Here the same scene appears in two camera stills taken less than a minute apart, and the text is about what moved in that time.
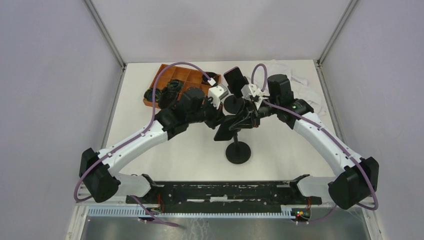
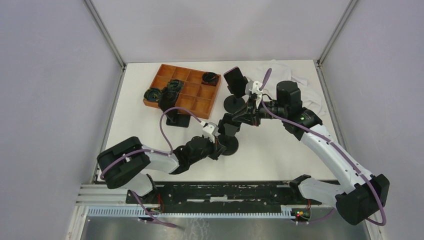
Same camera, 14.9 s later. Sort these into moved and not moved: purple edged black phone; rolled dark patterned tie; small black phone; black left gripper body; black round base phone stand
Moved: black left gripper body
Not moved: purple edged black phone; rolled dark patterned tie; black round base phone stand; small black phone
